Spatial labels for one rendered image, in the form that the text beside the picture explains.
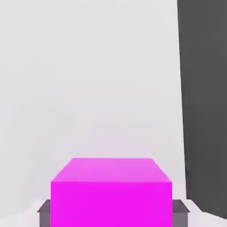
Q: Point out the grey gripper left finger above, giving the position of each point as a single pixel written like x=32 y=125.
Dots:
x=44 y=215

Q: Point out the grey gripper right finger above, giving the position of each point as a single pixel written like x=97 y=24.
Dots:
x=179 y=215

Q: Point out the small magenta cube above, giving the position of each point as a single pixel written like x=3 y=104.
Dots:
x=111 y=195

